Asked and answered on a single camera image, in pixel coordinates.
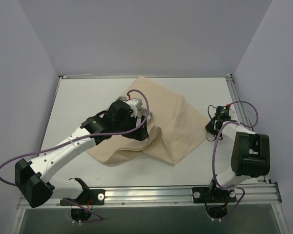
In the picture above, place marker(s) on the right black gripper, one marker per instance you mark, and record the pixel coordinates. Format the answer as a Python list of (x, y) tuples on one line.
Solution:
[(212, 125)]

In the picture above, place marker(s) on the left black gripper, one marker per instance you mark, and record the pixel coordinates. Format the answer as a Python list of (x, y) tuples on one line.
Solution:
[(138, 131)]

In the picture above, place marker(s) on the beige wrapping cloth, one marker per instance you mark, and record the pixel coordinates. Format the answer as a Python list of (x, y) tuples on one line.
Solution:
[(175, 130)]

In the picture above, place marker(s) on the steel instrument tray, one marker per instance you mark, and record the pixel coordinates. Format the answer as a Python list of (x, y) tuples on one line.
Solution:
[(144, 113)]

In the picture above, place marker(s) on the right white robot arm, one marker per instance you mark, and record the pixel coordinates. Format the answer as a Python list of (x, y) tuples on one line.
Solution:
[(224, 180)]

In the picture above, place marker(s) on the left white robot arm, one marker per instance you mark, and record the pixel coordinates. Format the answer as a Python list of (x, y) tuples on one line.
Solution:
[(34, 178)]

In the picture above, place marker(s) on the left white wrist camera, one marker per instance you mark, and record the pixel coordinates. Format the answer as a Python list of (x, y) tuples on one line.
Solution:
[(135, 105)]

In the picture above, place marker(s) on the aluminium back rail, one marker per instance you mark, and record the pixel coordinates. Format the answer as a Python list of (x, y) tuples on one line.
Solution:
[(89, 76)]

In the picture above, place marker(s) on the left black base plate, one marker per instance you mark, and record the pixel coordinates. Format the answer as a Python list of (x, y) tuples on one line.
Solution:
[(95, 196)]

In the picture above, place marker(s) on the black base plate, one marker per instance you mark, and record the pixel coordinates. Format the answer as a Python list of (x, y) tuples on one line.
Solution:
[(95, 196), (207, 195)]

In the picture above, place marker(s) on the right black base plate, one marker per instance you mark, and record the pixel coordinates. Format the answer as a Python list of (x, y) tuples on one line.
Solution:
[(207, 195)]

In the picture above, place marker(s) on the aluminium front rail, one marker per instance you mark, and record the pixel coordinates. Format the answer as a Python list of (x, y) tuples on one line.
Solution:
[(260, 193)]

